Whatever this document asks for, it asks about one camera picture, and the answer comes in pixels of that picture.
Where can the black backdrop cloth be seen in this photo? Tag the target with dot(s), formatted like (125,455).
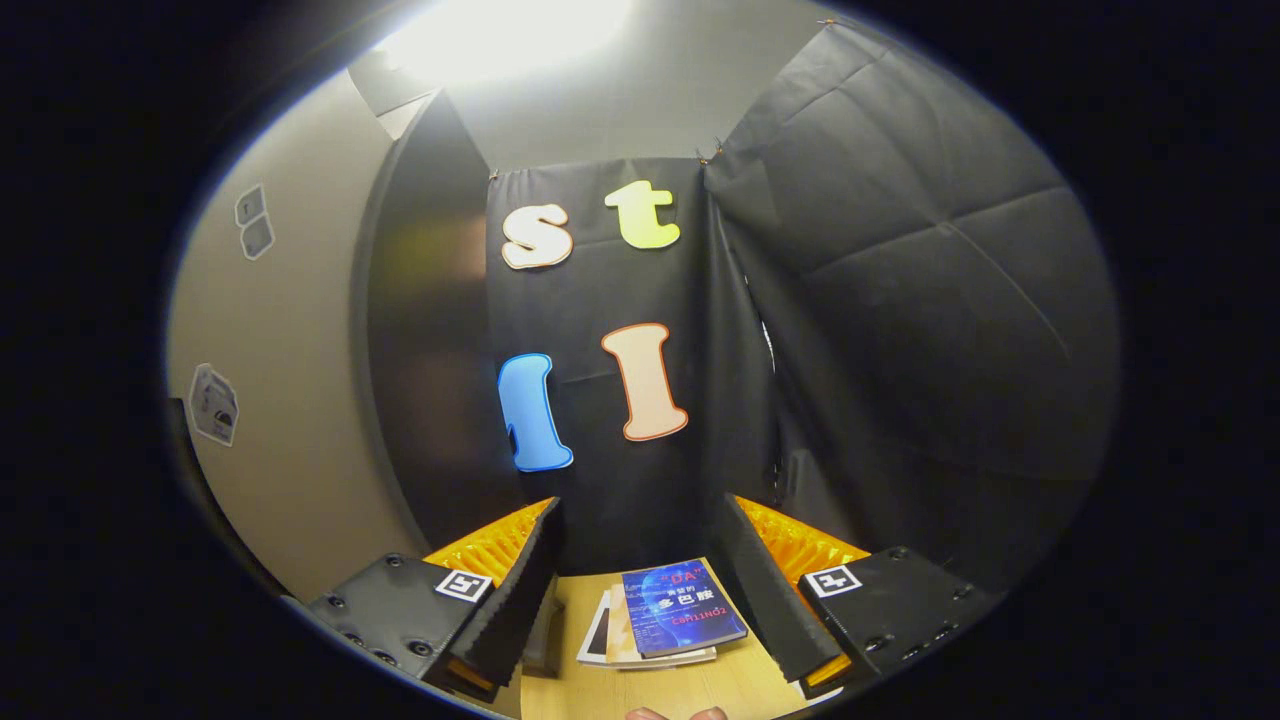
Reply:
(900,300)

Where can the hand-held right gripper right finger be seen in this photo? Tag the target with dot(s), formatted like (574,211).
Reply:
(765,580)

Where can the white book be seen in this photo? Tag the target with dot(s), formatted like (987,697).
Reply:
(596,640)

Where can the beige double-door shoe cabinet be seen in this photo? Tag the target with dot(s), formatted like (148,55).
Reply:
(430,330)

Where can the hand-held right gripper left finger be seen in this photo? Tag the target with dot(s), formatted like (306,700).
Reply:
(525,575)

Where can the cabinet door with grey stickers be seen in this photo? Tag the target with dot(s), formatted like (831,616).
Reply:
(290,400)

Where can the blue book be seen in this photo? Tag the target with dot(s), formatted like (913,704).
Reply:
(680,605)

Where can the large ceiling light panel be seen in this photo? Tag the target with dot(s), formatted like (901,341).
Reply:
(505,35)

